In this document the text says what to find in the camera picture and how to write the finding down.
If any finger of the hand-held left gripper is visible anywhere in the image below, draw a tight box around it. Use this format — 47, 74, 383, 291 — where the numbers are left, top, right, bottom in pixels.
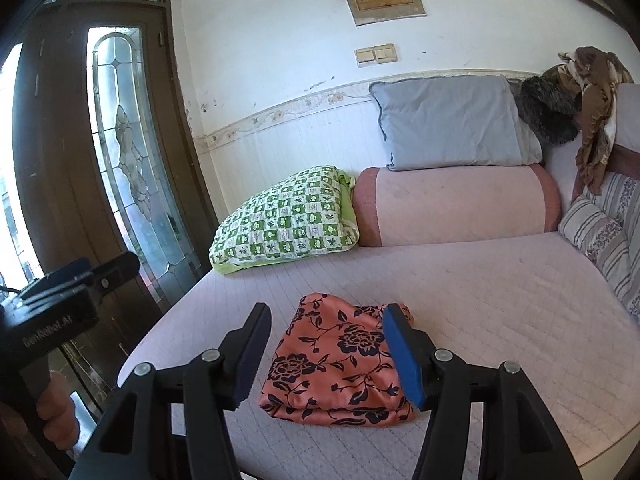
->
20, 258, 93, 301
87, 251, 142, 293

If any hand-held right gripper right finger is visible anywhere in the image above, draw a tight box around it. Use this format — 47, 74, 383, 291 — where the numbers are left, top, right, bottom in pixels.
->
382, 302, 583, 480

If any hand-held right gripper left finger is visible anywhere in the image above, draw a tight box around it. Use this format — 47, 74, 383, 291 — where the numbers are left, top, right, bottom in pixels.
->
67, 302, 273, 480

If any orange floral blouse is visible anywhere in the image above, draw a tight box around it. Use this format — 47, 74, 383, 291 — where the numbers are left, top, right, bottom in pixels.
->
258, 292, 418, 427

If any person's left hand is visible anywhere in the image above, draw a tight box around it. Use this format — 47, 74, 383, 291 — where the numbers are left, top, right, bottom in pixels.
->
0, 372, 83, 453

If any bed with pink quilted sheet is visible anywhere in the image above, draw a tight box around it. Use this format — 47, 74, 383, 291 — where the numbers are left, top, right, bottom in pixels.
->
116, 145, 640, 480

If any wooden stained-glass door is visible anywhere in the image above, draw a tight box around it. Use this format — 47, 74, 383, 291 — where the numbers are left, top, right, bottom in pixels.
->
0, 0, 221, 461

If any green checked pillow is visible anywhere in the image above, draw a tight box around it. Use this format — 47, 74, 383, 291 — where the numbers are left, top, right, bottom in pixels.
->
209, 165, 361, 276

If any pink bolster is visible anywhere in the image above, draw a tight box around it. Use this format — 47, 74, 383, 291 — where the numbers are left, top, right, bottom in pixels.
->
352, 162, 563, 248

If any small striped floral pillow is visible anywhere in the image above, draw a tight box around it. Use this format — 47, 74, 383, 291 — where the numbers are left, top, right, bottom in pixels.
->
557, 195, 628, 276

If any grey-blue pillow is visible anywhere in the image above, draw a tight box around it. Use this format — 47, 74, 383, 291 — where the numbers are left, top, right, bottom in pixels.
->
369, 76, 543, 171

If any large striped floral pillow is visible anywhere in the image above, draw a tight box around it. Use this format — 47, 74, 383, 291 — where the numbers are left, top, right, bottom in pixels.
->
590, 172, 640, 321

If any dark furry cushion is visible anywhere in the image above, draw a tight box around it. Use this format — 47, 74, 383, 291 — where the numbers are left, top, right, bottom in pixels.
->
515, 76, 583, 146

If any brown patterned scarf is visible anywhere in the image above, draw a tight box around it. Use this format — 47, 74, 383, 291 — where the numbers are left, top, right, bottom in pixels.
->
542, 46, 635, 196

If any beige light switch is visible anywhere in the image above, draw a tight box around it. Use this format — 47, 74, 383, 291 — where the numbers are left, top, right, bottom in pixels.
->
355, 42, 399, 67

